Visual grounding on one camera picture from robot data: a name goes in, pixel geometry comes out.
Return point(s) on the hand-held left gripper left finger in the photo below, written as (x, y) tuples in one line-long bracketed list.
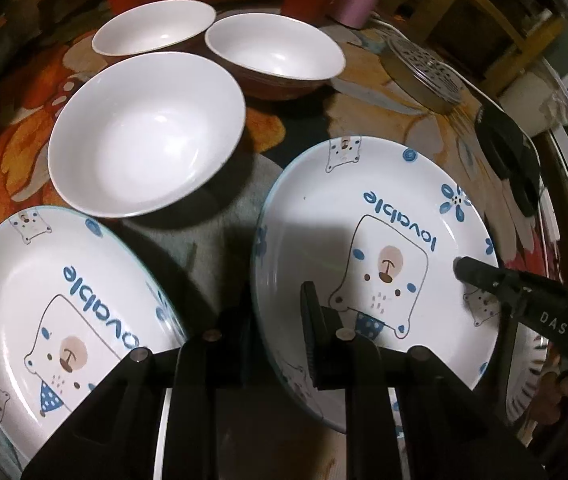
[(234, 345)]

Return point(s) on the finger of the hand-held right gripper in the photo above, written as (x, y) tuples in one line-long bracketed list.
[(484, 275)]

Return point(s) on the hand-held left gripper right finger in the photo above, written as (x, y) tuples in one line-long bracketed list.
[(314, 340)]

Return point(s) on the bear print white plate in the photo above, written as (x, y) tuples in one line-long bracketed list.
[(24, 280), (314, 220)]

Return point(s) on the large white bowl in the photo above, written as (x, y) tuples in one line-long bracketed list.
[(144, 135)]

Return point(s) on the round perforated metal tin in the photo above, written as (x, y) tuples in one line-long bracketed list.
[(421, 72)]

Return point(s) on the wooden chair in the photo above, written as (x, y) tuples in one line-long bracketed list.
[(539, 30)]

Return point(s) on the small white bowl brown outside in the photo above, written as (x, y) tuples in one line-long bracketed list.
[(274, 50), (154, 27)]

